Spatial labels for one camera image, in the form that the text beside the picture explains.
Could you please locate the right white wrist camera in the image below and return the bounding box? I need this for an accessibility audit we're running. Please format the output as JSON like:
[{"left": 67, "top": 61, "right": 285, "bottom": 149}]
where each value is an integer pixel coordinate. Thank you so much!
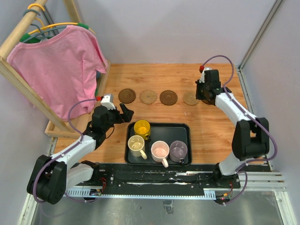
[{"left": 202, "top": 67, "right": 212, "bottom": 75}]

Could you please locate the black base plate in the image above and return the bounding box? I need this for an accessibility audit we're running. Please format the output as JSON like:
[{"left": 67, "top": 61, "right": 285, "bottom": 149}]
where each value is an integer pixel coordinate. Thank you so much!
[{"left": 82, "top": 164, "right": 240, "bottom": 191}]

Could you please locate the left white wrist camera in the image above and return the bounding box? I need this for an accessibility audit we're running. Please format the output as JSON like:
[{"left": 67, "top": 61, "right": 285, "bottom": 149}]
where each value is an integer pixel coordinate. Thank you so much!
[{"left": 100, "top": 94, "right": 116, "bottom": 110}]

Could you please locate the cream yellow mug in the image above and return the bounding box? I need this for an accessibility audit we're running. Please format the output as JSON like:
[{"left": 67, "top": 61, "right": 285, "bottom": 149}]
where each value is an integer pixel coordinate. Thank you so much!
[{"left": 127, "top": 135, "right": 147, "bottom": 160}]

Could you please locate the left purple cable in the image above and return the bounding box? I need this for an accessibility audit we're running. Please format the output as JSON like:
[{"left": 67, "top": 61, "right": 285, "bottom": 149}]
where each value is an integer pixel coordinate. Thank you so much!
[{"left": 32, "top": 97, "right": 101, "bottom": 218}]

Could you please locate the white slotted cable duct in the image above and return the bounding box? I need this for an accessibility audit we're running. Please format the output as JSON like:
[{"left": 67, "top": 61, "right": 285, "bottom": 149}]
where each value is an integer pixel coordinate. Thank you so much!
[{"left": 67, "top": 187, "right": 216, "bottom": 200}]

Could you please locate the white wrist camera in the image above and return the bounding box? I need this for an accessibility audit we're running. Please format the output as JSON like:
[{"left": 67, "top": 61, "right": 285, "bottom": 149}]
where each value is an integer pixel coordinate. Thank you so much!
[
  {"left": 202, "top": 67, "right": 212, "bottom": 75},
  {"left": 100, "top": 94, "right": 116, "bottom": 110}
]

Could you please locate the pink t-shirt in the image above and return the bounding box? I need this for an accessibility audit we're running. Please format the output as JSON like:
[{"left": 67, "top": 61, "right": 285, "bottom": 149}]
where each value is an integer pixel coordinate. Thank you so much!
[{"left": 7, "top": 25, "right": 107, "bottom": 121}]

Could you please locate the purple mug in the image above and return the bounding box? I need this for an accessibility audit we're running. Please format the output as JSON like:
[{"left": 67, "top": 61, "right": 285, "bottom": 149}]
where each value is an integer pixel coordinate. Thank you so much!
[{"left": 169, "top": 141, "right": 188, "bottom": 165}]

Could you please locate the aluminium corner post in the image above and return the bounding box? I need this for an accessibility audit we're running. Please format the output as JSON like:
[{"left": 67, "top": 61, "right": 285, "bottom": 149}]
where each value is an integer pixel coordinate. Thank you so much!
[{"left": 238, "top": 0, "right": 285, "bottom": 70}]

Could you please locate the black plastic tray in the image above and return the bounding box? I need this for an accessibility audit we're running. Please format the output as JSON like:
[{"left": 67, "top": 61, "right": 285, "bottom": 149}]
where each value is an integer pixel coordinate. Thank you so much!
[{"left": 125, "top": 122, "right": 192, "bottom": 168}]

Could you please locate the yellow glass mug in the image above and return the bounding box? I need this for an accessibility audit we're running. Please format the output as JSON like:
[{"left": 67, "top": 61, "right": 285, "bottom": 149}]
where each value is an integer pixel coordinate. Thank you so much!
[{"left": 134, "top": 120, "right": 151, "bottom": 141}]

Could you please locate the wooden clothes rack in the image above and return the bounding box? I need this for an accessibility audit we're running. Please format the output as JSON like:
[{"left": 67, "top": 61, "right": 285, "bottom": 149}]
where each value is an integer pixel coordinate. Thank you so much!
[{"left": 0, "top": 0, "right": 101, "bottom": 138}]

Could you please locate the yellow clothes hanger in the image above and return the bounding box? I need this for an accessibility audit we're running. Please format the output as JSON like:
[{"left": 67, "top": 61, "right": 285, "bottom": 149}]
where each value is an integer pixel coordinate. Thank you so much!
[{"left": 23, "top": 0, "right": 95, "bottom": 35}]

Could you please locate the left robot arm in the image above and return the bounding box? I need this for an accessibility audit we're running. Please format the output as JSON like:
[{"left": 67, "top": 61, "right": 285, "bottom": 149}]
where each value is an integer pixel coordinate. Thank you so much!
[{"left": 27, "top": 103, "right": 134, "bottom": 204}]

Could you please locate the aluminium frame rail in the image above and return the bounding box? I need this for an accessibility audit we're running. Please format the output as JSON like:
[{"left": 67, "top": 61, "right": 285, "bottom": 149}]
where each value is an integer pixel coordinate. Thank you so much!
[{"left": 247, "top": 172, "right": 285, "bottom": 189}]

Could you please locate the brown wooden coaster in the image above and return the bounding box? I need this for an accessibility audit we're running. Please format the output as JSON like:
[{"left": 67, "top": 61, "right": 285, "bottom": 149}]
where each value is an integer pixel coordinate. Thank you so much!
[
  {"left": 201, "top": 99, "right": 215, "bottom": 105},
  {"left": 118, "top": 89, "right": 136, "bottom": 104},
  {"left": 159, "top": 90, "right": 178, "bottom": 105}
]

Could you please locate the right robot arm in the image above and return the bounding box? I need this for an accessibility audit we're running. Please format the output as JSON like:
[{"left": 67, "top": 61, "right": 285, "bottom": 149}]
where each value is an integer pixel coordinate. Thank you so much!
[{"left": 195, "top": 66, "right": 270, "bottom": 188}]

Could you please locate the green clothes hanger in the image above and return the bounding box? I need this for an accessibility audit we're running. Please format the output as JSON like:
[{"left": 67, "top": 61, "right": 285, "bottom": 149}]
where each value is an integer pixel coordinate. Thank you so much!
[{"left": 19, "top": 22, "right": 90, "bottom": 43}]

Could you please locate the woven rattan coaster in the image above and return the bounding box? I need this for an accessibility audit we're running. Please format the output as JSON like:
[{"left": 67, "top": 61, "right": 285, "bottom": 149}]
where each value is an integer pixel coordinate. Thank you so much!
[
  {"left": 139, "top": 90, "right": 157, "bottom": 105},
  {"left": 183, "top": 91, "right": 199, "bottom": 105}
]

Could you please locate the grey clothes hanger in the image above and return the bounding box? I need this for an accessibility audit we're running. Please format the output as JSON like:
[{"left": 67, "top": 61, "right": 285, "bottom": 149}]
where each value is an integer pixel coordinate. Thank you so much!
[{"left": 19, "top": 7, "right": 66, "bottom": 43}]

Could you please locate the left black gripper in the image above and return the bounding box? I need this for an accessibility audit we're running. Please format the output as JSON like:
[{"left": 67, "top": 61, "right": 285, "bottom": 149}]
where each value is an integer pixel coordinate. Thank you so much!
[{"left": 103, "top": 103, "right": 134, "bottom": 132}]

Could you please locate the pink mug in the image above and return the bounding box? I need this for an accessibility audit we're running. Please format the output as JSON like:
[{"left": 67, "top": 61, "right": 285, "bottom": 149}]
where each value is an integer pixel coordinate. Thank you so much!
[{"left": 150, "top": 141, "right": 170, "bottom": 168}]

